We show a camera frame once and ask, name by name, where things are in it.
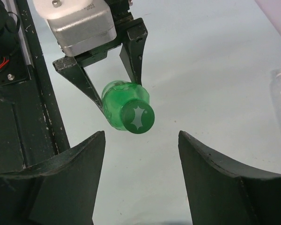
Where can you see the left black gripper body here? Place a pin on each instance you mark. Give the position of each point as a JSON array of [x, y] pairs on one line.
[[123, 19]]

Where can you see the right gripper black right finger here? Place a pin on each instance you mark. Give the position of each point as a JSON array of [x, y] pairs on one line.
[[223, 191]]

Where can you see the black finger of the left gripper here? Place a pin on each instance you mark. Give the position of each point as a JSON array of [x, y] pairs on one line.
[[131, 54], [73, 71]]

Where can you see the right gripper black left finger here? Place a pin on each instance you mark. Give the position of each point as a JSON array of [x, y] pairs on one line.
[[58, 191]]

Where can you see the green plastic bottle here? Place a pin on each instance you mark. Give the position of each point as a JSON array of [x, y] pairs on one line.
[[115, 95]]

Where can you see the green bottle cap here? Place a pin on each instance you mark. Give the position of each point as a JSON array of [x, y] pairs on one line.
[[137, 116]]

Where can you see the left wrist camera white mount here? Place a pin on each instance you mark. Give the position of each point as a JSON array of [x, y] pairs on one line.
[[78, 25]]

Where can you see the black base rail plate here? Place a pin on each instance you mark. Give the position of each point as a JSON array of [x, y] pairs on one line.
[[31, 127]]

